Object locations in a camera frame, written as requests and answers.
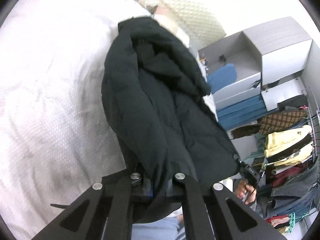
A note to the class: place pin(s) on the cream quilted headboard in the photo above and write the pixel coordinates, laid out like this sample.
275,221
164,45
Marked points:
189,20

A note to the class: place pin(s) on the black padded jacket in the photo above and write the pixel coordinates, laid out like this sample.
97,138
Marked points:
153,98

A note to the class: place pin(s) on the light blue jeans leg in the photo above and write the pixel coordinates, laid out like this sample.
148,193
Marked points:
169,228

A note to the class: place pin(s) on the grey bedside cabinet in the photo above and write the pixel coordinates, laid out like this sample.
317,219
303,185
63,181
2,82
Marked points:
266,57

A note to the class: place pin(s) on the light grey bed blanket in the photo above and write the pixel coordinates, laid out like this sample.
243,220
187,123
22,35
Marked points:
55,139

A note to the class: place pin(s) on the brown checked garment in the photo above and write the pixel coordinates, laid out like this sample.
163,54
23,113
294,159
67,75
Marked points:
275,122

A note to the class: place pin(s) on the person right hand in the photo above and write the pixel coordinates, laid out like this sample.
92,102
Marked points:
246,191

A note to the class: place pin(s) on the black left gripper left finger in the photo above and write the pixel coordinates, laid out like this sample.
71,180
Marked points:
103,211

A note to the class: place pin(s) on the pale yellow garment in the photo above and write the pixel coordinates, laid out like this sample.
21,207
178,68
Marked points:
289,147

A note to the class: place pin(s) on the blue folded curtain fabric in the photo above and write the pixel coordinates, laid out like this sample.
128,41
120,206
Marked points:
242,112

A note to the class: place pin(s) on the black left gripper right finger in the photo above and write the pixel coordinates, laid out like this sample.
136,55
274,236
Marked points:
216,213

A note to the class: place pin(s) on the blue cushion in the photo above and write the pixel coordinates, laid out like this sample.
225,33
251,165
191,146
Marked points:
222,77

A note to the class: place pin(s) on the grey denim garment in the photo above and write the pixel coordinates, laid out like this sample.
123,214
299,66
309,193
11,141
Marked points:
295,195

